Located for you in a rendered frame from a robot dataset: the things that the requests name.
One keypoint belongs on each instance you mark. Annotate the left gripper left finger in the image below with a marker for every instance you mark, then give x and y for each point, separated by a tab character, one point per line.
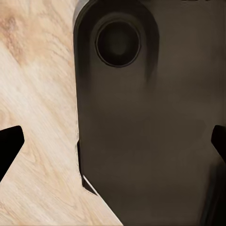
11	141

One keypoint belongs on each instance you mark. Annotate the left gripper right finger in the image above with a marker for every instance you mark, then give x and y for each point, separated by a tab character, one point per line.
218	139

